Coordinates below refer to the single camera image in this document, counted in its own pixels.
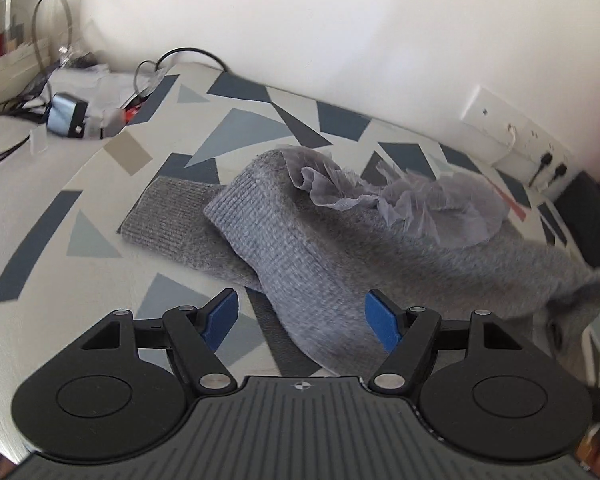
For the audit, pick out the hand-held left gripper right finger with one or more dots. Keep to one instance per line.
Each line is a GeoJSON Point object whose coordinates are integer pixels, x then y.
{"type": "Point", "coordinates": [380, 317]}

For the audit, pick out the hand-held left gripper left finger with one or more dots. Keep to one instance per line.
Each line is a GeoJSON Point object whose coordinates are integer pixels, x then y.
{"type": "Point", "coordinates": [222, 312]}

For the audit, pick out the grey knit sweater with tulle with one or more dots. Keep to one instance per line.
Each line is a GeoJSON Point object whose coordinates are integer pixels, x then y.
{"type": "Point", "coordinates": [290, 240]}

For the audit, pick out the geometric patterned bed sheet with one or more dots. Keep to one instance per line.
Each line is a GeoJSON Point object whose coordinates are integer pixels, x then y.
{"type": "Point", "coordinates": [145, 210]}

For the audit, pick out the red packet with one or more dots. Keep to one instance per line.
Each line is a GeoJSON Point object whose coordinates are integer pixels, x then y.
{"type": "Point", "coordinates": [131, 110]}

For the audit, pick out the black power plug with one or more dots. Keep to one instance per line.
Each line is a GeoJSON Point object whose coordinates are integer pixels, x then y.
{"type": "Point", "coordinates": [545, 159]}
{"type": "Point", "coordinates": [560, 170]}

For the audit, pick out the black furniture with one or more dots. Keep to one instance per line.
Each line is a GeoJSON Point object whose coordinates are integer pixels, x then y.
{"type": "Point", "coordinates": [587, 215]}

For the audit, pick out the grey metal adapter box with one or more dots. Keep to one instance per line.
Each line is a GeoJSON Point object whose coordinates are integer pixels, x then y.
{"type": "Point", "coordinates": [65, 112]}

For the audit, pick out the white papers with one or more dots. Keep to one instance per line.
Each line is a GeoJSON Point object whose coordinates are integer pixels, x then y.
{"type": "Point", "coordinates": [105, 82]}

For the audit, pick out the clear plastic wrapper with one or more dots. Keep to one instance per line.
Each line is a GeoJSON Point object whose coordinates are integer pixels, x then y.
{"type": "Point", "coordinates": [77, 57]}

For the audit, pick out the white wall socket panel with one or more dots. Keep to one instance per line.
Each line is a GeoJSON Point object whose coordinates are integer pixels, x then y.
{"type": "Point", "coordinates": [485, 110]}

